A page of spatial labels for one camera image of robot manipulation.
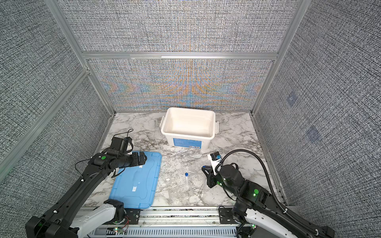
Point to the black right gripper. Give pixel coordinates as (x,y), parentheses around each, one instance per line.
(211,177)

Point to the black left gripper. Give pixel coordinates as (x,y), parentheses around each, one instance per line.
(143,159)

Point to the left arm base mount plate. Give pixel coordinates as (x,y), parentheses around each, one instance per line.
(131,217)

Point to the clear glass stirring rod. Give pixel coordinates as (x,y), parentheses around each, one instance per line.
(202,189)

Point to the aluminium mounting rail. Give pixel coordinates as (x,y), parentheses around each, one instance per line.
(155,216)

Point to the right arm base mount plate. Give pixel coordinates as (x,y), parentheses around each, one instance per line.
(226,215)

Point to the white plastic storage bin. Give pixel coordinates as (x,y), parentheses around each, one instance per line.
(189,128)

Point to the blue capped test tube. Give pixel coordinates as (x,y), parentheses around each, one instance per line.
(187,183)

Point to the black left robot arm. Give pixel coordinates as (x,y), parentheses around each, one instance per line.
(56,221)

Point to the blue plastic bin lid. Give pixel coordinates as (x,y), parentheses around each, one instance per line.
(136,186)

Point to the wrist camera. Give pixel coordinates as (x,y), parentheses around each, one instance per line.
(215,159)
(122,145)

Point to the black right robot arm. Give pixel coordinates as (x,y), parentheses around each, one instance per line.
(257,206)

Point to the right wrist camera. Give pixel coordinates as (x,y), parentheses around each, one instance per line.
(215,159)

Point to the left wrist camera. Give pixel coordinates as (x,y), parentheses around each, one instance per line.
(122,145)

